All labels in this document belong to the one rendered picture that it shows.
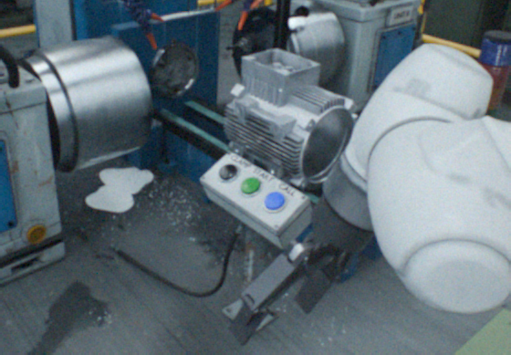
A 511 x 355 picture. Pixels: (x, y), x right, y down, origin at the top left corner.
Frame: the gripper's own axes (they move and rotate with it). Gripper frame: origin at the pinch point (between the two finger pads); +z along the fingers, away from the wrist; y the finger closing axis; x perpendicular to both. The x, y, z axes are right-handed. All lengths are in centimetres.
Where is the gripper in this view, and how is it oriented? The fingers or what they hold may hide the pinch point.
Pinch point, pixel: (275, 315)
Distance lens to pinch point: 79.2
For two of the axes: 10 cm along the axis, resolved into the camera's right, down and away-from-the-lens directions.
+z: -4.1, 7.8, 4.7
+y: 7.1, -0.5, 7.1
